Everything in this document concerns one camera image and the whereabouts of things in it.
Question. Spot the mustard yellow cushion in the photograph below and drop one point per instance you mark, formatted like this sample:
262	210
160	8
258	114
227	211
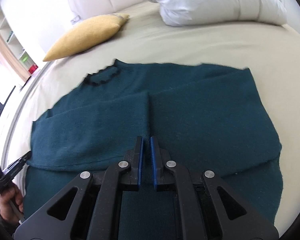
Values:
85	35

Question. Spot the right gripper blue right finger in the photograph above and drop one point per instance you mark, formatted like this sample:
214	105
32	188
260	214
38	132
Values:
158	166

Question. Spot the wall power socket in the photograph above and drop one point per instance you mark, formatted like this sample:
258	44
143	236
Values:
76	19

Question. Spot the beige bed sheet mattress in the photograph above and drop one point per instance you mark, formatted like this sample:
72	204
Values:
271	53

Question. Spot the white folded duvet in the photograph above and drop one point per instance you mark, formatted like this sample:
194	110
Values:
199	12

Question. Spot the beige upholstered headboard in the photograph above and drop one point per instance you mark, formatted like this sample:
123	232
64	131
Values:
24	13

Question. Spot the beige curtain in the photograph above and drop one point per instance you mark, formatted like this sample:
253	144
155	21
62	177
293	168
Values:
7	58

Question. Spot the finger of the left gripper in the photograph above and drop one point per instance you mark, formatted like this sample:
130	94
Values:
21	160

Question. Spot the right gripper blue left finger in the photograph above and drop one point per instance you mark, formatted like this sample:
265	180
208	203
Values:
135	159

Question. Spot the person's left hand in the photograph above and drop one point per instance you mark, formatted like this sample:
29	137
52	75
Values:
6	211

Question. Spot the dark green knit sweater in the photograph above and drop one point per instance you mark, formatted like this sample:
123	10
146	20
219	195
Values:
208	117

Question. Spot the red storage box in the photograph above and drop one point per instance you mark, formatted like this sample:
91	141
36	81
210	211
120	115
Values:
33	68

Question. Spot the white wall shelf unit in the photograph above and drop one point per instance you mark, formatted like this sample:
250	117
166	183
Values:
13	43

